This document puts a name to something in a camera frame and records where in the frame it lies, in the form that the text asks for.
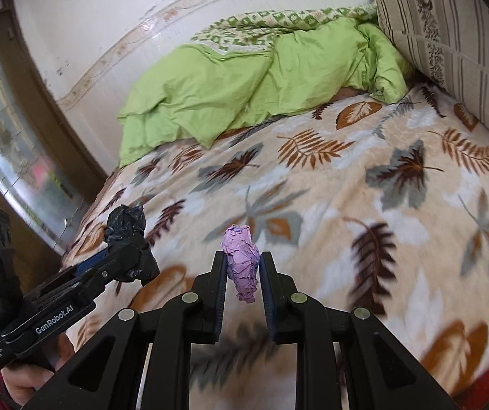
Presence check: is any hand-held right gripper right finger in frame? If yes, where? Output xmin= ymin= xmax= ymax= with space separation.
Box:
xmin=259 ymin=253 xmax=459 ymax=410

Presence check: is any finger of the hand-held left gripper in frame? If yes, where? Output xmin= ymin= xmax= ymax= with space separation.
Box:
xmin=74 ymin=250 xmax=115 ymax=276
xmin=80 ymin=252 xmax=155 ymax=293

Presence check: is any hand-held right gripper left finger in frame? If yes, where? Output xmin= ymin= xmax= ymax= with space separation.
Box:
xmin=27 ymin=250 xmax=228 ymax=410

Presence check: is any purple bag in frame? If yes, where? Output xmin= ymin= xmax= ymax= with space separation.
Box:
xmin=221 ymin=224 xmax=261 ymax=304

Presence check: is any black plastic bag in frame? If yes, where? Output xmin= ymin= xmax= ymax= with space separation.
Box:
xmin=104 ymin=205 xmax=160 ymax=285

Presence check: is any person's left hand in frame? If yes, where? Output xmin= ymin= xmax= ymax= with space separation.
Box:
xmin=3 ymin=334 xmax=76 ymax=406

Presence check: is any leaf print blanket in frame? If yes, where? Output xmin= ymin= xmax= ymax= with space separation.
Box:
xmin=59 ymin=83 xmax=489 ymax=410

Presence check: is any stained glass door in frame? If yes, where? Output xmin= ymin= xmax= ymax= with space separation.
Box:
xmin=0 ymin=36 xmax=109 ymax=257

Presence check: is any red cloth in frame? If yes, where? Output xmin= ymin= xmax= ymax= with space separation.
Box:
xmin=449 ymin=356 xmax=489 ymax=400

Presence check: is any green patterned quilt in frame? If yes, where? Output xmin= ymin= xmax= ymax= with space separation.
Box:
xmin=191 ymin=2 xmax=377 ymax=54

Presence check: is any striped floral cushion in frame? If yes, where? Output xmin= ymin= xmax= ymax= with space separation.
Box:
xmin=373 ymin=0 xmax=489 ymax=159

